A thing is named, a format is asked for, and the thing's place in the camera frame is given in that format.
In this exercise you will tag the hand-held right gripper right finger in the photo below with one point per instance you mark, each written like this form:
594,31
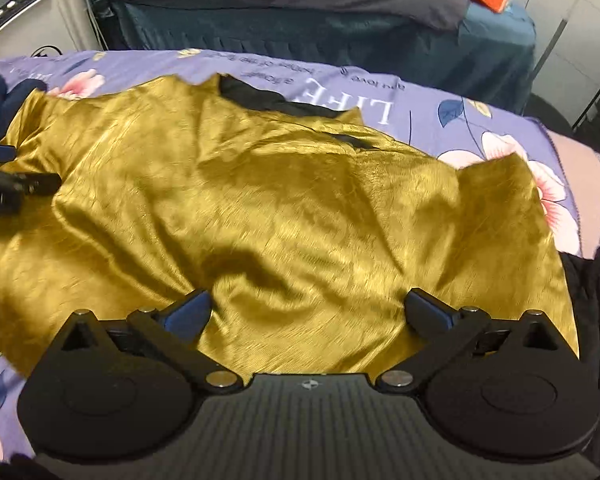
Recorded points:
427,310

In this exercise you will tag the purple floral bedsheet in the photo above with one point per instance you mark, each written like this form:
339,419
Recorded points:
420,105

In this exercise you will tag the navy blue cloth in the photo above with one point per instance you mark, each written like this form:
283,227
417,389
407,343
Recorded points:
10,100

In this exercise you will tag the teal covered bed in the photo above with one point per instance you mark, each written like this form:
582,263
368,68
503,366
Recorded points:
480,40

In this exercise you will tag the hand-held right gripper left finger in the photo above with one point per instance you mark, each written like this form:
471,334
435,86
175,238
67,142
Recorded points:
190,312

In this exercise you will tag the black cloth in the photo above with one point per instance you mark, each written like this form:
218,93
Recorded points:
280,102

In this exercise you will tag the white appliance with control panel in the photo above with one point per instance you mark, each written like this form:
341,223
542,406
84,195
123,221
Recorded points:
25,0

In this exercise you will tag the mustard yellow satin garment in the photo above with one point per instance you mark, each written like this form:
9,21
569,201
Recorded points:
280,220

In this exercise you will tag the black ribbed knit sweater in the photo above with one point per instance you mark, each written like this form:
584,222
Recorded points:
597,310

